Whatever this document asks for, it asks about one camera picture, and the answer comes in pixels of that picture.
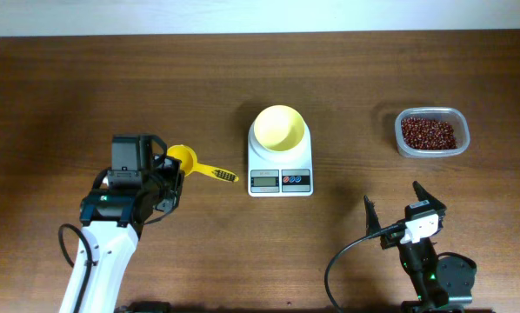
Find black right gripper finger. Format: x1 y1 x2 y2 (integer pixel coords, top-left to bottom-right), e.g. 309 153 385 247
412 181 446 213
363 196 381 236

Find yellow plastic measuring scoop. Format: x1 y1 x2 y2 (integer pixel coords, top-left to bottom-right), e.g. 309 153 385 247
167 144 239 183

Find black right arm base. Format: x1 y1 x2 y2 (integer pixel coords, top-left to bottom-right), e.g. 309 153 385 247
401 251 478 313

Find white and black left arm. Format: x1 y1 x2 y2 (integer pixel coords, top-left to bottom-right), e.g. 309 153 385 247
58 155 185 312

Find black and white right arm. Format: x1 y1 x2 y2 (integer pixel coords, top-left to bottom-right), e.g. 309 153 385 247
363 181 447 312

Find white digital kitchen scale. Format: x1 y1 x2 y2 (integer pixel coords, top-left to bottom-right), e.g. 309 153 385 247
247 123 314 197

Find yellow plastic bowl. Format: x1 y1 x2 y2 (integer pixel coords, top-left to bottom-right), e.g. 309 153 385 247
253 105 306 152

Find red beans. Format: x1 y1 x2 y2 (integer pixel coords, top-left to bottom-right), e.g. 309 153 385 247
400 117 457 150

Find clear plastic container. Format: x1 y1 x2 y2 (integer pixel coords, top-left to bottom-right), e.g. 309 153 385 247
395 107 470 158

